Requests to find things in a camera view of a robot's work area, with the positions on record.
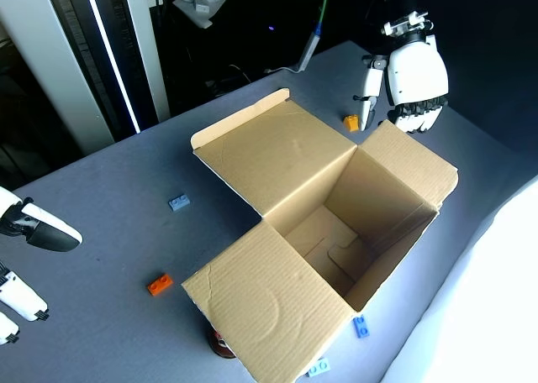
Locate white sheet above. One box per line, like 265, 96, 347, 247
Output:
377, 181, 538, 383

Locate brown cardboard box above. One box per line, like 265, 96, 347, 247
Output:
181, 87, 460, 383

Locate white light strip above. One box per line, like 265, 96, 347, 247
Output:
82, 0, 142, 134

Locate light blue flat brick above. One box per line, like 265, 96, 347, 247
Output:
306, 357, 332, 378

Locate brown round object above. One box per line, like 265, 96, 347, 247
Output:
208, 327, 239, 359

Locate white cable adapter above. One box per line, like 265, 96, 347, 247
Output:
296, 21, 324, 73

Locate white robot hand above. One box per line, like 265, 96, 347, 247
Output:
0, 185, 84, 346
352, 33, 450, 134

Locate grey-blue flat brick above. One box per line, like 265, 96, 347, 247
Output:
168, 193, 191, 212

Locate white cabinet frame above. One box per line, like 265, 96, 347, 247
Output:
0, 0, 171, 157

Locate orange flat brick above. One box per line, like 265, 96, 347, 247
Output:
146, 273, 174, 296

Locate white plastic parts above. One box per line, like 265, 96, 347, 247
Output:
171, 0, 239, 29

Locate grey table cloth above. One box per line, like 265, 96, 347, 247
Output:
0, 40, 538, 383

